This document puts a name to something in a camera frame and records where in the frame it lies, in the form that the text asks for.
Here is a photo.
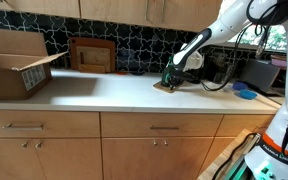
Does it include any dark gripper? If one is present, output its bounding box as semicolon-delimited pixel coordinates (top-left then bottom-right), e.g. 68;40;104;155
168;64;187;90

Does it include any small blue plate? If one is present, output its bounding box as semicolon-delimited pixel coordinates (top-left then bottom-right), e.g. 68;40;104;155
130;70;147;77

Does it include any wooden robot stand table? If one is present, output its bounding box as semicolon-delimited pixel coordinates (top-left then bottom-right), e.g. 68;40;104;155
197;129;263;180

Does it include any open cardboard box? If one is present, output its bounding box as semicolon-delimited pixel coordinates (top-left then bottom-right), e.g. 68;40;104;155
0;28;69;101

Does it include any aluminium mounting rail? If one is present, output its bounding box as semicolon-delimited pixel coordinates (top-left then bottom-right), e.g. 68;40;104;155
222;133;263;180

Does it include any large dark brown cutting board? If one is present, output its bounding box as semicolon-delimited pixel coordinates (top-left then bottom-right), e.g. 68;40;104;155
69;36;117;74

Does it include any light wood cabinet door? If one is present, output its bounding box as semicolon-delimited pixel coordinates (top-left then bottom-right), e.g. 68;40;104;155
0;138;47;180
159;137;215;180
32;138;104;180
198;136;236;175
101;137;162;180
79;0;149;26
0;0;81;19
146;0;224;34

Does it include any window with dark frame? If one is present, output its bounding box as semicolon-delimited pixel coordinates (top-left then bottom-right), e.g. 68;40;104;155
228;23;288;52

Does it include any white crumpled cloth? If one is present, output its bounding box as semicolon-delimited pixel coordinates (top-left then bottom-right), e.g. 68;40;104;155
205;80;224;92

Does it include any metal drawer bar handle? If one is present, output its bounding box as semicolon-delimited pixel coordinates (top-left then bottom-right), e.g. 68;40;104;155
2;123;45;131
149;125;181;131

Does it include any light wood drawer front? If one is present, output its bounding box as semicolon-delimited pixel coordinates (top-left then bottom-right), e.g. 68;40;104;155
100;112;224;138
215;114;275;137
0;110;101;139

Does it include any small wooden board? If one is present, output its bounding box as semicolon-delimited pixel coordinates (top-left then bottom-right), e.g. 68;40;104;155
77;63;107;75

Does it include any green glass bottle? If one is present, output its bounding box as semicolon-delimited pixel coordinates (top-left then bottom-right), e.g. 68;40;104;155
161;64;173;88

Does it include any blue bowl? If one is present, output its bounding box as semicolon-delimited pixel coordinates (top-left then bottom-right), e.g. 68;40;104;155
238;89;259;101
232;81;249;92

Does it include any metal kitchen container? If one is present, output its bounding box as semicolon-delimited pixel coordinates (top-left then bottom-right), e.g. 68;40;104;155
213;53;234;84

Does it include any grey box appliance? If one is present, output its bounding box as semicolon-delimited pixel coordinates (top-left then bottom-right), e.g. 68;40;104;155
239;59;282;93

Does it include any pink bowl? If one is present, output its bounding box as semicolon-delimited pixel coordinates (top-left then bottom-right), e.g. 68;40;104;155
270;54;288;70

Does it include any light wood lower cabinet door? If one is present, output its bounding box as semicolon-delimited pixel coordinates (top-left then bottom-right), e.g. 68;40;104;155
198;136;236;175
101;137;162;180
0;138;47;180
32;138;104;180
159;137;215;180

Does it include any light wood cutting board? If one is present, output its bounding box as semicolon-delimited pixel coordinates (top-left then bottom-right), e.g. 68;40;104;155
75;45;112;73

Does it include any light wood upper cabinet door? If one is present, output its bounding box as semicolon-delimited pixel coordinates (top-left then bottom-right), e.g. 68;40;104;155
0;0;81;19
79;0;149;26
146;0;224;34

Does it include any wooden sauce tray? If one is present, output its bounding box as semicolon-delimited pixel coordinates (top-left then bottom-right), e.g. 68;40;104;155
152;80;179;94

